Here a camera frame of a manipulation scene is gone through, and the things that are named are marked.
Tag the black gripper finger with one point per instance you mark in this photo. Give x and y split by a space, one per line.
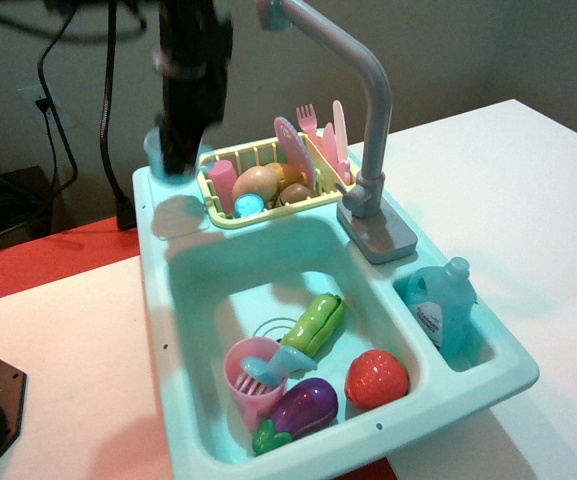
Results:
180 150

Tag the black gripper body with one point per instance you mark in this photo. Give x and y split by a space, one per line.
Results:
195 48

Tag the translucent blue toy cup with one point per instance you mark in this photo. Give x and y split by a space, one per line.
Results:
152 147

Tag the pink cup in rack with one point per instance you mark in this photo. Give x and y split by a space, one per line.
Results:
223 177

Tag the teal toy sink unit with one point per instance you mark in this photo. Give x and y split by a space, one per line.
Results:
207 287

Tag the pink fork in cup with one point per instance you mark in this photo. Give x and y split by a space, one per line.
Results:
248 385

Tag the pink toy cup in sink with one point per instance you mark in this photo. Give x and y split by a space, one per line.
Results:
252 408

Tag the beige toy egg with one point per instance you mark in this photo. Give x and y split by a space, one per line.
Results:
258 180

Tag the small blue round lid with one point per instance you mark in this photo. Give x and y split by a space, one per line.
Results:
248 204

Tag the yellow dish rack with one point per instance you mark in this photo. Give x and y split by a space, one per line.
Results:
261 152

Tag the pink toy plate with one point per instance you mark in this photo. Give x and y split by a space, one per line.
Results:
294 148

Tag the brown toy food pieces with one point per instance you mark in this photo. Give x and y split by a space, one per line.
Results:
291 184

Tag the pink toy fork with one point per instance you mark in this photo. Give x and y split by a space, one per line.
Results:
307 121

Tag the pink toy knife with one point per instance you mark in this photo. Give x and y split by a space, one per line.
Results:
340 131

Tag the grey toy faucet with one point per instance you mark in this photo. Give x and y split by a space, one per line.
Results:
372 223

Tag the green toy vegetable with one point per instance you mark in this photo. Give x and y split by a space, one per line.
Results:
316 325

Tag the blue toy spoon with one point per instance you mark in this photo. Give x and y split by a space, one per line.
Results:
285 361

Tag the purple toy eggplant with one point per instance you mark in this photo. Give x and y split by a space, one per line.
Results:
306 408

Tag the red toy strawberry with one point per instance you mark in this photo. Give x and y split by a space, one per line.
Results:
375 378

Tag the blue toy detergent bottle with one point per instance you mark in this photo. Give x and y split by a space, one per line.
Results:
441 298

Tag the white wall outlet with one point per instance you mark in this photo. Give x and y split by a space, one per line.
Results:
32 94

